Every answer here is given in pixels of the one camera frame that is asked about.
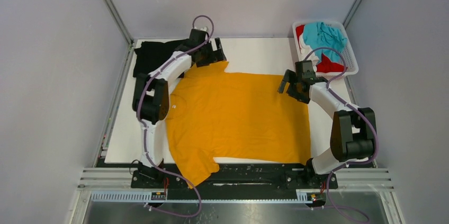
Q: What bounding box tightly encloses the aluminium frame rail left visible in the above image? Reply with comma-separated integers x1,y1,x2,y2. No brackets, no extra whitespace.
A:
103,0,133,45

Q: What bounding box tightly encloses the white slotted cable duct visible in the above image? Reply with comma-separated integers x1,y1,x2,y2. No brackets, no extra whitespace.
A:
91,190,326,204

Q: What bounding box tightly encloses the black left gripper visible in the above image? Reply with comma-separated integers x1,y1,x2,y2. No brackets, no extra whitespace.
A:
196,38,225,67

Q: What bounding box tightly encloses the teal t shirt in basket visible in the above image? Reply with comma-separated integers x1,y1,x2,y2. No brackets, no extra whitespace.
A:
300,22,348,57

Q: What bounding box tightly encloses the orange t shirt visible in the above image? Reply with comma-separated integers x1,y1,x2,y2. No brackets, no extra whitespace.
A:
165,61,311,186

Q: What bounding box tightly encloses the white plastic laundry basket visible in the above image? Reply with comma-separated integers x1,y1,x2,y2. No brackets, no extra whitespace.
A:
292,20,358,76

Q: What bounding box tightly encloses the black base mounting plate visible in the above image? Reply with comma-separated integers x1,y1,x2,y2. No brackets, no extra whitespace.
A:
131,163,338,199

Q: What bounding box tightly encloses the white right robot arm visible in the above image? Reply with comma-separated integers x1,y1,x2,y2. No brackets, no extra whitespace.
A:
278,60,378,188

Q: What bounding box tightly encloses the folded black t shirt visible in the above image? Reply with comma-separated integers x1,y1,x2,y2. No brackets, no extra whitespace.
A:
133,39,185,78

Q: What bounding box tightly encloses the red t shirt in basket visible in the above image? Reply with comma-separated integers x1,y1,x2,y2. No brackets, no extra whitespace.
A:
295,24,345,73

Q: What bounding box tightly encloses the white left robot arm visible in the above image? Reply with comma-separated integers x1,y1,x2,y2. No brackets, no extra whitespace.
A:
132,29,226,187

